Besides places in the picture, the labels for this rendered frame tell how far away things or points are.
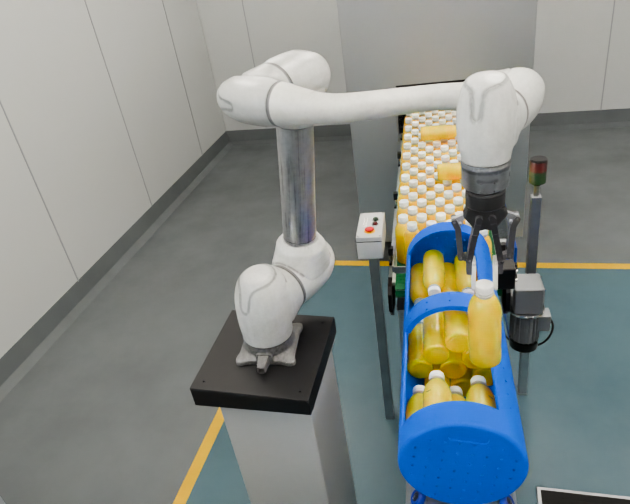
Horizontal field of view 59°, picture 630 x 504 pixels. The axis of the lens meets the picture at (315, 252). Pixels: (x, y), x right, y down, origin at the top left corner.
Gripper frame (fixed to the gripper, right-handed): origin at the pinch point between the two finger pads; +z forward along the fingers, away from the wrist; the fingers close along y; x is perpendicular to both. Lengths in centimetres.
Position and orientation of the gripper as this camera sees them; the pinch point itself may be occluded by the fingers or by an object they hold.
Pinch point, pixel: (484, 273)
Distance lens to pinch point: 123.6
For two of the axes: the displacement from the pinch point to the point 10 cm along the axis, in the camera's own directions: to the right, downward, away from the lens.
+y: 9.8, -0.4, -2.1
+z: 1.4, 8.5, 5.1
